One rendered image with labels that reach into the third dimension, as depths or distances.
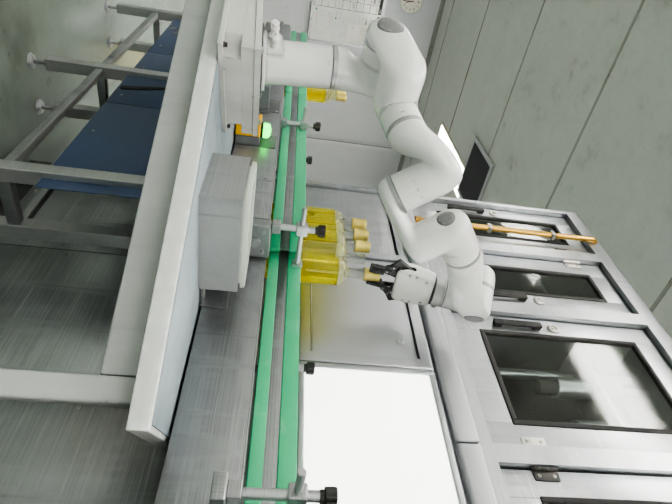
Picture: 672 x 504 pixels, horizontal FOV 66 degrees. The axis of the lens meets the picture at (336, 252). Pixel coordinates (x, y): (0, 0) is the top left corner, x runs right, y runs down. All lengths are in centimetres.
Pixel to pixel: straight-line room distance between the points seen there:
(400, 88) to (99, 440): 93
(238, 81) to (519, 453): 101
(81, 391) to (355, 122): 697
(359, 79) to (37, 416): 98
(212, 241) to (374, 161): 696
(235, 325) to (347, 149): 678
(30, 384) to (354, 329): 80
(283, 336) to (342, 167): 687
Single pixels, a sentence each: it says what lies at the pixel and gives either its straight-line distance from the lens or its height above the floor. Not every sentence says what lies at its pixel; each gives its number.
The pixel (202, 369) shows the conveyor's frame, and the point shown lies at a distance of 102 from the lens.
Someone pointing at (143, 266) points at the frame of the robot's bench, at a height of 68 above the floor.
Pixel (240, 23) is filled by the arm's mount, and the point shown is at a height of 79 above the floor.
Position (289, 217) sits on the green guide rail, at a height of 93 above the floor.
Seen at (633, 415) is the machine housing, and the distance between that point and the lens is 161.
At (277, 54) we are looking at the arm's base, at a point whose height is 86.
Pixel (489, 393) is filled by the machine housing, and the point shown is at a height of 148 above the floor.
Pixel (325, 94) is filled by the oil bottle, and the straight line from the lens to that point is 244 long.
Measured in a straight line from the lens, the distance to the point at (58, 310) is 148.
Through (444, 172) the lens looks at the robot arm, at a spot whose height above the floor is 121.
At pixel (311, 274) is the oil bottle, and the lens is 133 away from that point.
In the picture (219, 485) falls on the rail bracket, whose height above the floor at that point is 85.
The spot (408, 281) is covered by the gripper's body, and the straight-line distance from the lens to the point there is 135.
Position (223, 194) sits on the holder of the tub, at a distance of 97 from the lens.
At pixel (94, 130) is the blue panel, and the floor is 36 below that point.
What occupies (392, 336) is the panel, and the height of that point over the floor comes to 123.
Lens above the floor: 88
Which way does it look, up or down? 7 degrees up
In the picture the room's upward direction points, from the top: 96 degrees clockwise
